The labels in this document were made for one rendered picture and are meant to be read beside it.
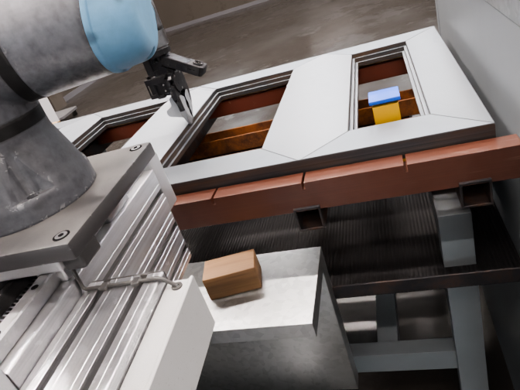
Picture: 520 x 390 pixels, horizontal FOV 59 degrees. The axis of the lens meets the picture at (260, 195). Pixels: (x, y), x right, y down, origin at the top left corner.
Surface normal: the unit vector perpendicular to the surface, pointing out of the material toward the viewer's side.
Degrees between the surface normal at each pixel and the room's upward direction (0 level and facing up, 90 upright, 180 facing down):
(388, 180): 90
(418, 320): 0
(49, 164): 72
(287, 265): 0
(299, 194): 90
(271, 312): 0
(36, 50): 98
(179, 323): 90
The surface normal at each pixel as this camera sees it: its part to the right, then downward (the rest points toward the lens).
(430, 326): -0.29, -0.84
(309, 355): -0.18, 0.52
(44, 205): 0.63, 0.19
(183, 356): 0.95, -0.18
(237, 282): 0.03, 0.47
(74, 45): 0.25, 0.69
